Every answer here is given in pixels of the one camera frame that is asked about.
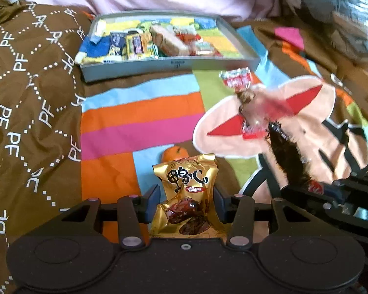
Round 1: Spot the gold duck heart snack pack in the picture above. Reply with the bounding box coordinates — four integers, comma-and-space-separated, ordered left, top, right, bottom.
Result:
149, 154, 226, 240

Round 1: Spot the grey tray with colourful liner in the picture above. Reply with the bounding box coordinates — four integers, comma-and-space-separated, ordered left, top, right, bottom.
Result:
74, 10, 260, 82

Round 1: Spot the red quail egg snack pack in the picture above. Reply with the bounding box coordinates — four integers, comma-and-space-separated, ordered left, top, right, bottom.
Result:
219, 66, 295, 140

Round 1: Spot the brown PF patterned pillow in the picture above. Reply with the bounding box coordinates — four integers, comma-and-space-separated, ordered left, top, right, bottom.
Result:
0, 0, 91, 293

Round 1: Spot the small orange mandarin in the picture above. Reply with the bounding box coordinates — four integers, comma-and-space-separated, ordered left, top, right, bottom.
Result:
161, 145, 189, 163

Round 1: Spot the white rice cracker bar pack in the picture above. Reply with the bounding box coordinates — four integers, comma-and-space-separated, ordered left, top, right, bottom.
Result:
149, 24, 189, 56

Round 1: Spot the yellow blue calcium snack pack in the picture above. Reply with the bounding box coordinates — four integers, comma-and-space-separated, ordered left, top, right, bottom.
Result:
108, 32, 159, 61

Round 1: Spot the red snack pack in tray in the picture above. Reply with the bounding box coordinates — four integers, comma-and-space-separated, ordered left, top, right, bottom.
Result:
174, 27, 223, 57

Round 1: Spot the colourful cartoon bed sheet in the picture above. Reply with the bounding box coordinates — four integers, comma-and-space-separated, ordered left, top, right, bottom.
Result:
70, 21, 368, 203

